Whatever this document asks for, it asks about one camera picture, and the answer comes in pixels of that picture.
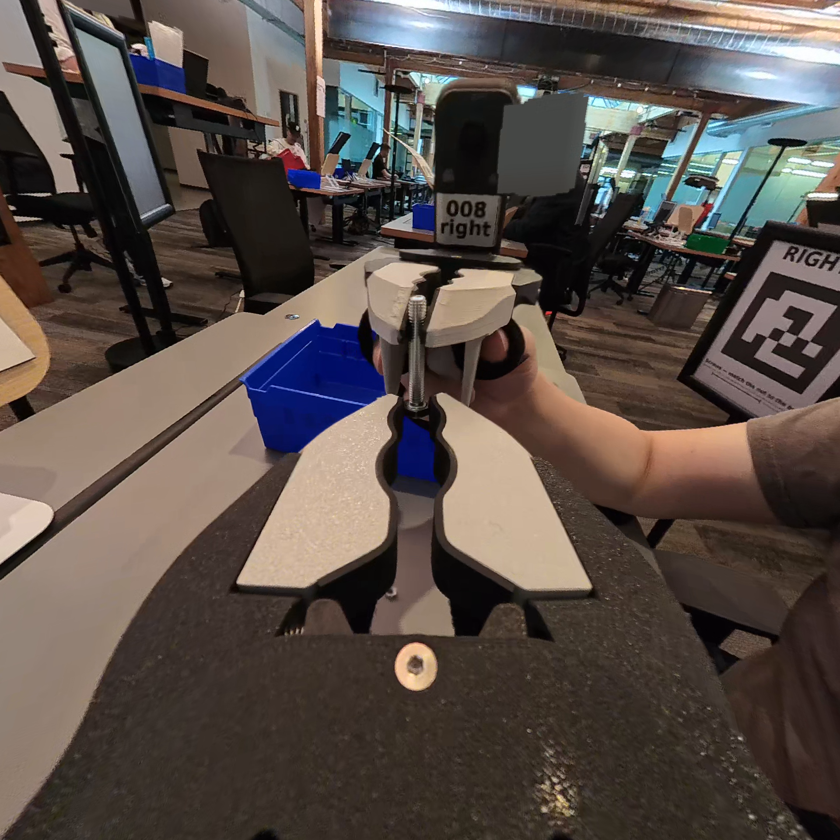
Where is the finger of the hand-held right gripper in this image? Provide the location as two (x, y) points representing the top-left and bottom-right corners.
(365, 268), (429, 345)
(427, 268), (518, 349)

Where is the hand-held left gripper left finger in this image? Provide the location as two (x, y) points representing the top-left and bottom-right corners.
(235, 394), (400, 599)

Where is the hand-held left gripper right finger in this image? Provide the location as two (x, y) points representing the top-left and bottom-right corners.
(430, 392), (595, 603)

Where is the short silver bolt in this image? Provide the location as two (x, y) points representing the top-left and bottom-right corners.
(407, 294), (429, 413)

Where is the blue plastic bin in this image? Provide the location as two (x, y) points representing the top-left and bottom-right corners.
(239, 319), (439, 483)

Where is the person's right forearm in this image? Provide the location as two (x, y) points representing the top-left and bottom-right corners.
(525, 387), (775, 526)

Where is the person's right hand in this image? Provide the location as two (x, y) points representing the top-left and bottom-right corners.
(371, 325), (562, 437)

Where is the wooden top desk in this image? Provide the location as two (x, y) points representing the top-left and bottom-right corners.
(381, 213), (529, 258)
(289, 177), (431, 247)
(630, 230), (756, 296)
(3, 62), (280, 142)

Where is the black mesh office chair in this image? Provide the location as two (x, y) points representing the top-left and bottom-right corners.
(197, 150), (316, 316)

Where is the grey trash bin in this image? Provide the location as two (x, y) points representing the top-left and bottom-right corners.
(650, 283), (713, 329)

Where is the person's grey t-shirt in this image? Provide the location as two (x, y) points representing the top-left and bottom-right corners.
(718, 397), (840, 821)

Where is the framed marker sign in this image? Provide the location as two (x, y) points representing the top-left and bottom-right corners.
(677, 221), (840, 421)

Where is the black easel with screen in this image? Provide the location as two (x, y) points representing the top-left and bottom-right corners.
(20, 0), (210, 371)

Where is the black floor lamp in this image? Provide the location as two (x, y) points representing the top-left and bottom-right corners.
(727, 138), (808, 244)

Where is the brown wooden beam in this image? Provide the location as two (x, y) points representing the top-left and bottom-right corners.
(0, 193), (55, 309)

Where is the wooden support post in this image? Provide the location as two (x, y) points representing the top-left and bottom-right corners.
(304, 0), (327, 172)

